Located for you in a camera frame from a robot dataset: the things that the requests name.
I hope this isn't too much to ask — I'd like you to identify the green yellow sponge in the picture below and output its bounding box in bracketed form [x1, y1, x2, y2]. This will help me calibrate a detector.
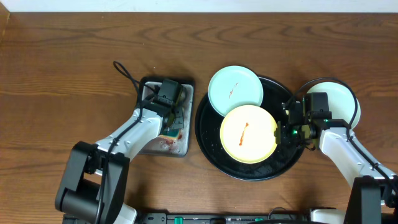
[160, 129, 180, 140]

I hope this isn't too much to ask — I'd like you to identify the yellow plate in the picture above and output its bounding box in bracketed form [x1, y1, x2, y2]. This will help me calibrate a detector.
[220, 105, 277, 164]

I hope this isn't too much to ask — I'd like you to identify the light blue plate red blob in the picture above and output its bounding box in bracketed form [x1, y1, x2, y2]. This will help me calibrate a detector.
[306, 82, 361, 130]

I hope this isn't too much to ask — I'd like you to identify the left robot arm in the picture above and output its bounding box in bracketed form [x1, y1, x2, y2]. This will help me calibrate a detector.
[55, 94, 193, 223]

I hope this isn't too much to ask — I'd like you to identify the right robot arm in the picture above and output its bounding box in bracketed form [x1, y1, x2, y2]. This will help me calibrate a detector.
[274, 101, 397, 223]

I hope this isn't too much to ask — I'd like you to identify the black rectangular soapy tray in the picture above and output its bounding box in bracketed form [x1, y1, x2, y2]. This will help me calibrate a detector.
[139, 78, 195, 157]

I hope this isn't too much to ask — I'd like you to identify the black round serving tray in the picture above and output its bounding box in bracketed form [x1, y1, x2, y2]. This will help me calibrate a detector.
[195, 76, 304, 181]

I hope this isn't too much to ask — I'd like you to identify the light blue streaked plate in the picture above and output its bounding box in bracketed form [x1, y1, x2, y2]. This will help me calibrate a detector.
[208, 65, 264, 116]

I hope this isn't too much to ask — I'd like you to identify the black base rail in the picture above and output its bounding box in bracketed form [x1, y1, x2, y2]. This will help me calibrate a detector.
[134, 213, 310, 224]

